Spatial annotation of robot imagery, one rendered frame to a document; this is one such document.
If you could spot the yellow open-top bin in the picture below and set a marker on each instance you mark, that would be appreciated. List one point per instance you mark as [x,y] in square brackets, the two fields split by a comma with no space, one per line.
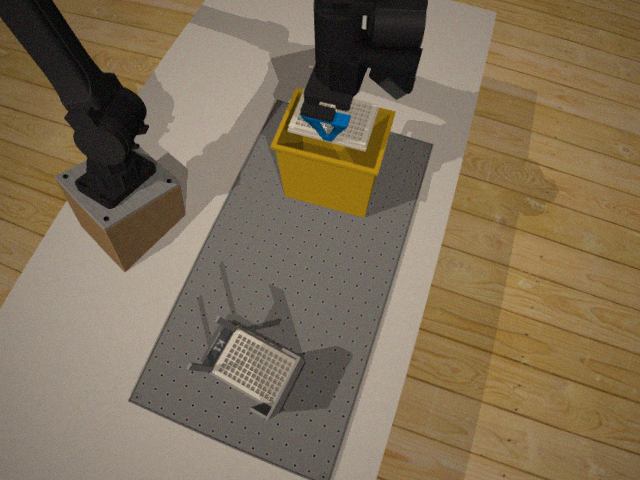
[325,181]

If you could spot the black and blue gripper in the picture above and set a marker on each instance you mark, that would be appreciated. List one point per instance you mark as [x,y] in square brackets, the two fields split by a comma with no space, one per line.
[318,89]

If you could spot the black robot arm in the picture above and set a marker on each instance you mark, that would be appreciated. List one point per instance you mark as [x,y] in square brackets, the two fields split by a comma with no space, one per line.
[106,118]

